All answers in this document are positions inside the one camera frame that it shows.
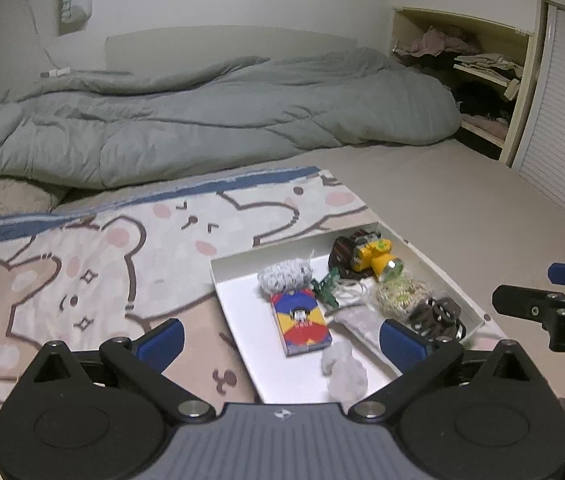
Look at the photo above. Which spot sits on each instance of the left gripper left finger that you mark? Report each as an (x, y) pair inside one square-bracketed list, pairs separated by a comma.
[(137, 365)]

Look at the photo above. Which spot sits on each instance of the cartoon bear blanket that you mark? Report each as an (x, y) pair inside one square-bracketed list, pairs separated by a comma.
[(102, 272)]

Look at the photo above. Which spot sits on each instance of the beige fluffy pillow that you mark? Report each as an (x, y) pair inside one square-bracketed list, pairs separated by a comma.
[(25, 197)]

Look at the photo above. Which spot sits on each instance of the white mesh bath puff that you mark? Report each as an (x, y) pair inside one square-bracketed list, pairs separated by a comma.
[(347, 376)]

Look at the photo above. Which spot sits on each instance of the colourful card box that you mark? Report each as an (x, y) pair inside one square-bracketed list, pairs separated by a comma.
[(300, 321)]

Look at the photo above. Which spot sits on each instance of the grey zip pouch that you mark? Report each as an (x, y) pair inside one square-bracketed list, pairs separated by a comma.
[(364, 324)]

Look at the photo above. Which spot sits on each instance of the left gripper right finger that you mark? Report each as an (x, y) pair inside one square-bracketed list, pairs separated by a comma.
[(422, 365)]

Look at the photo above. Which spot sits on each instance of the grey quilt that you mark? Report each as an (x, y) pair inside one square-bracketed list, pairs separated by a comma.
[(108, 130)]

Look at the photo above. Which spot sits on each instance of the yellow green headlamp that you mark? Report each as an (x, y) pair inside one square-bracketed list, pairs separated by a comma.
[(364, 254)]

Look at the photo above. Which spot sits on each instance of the pink clothes pile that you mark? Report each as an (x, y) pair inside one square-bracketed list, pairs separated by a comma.
[(434, 42)]

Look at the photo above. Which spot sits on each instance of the white cardboard box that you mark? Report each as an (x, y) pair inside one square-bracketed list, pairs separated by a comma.
[(282, 379)]

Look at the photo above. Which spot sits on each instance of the black scrunchie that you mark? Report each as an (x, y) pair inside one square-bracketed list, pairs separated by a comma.
[(434, 318)]

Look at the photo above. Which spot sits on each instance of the white crochet roll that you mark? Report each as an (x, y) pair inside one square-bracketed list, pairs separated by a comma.
[(285, 276)]

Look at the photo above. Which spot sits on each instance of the wooden closet shelf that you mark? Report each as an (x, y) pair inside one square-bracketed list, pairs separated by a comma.
[(489, 122)]

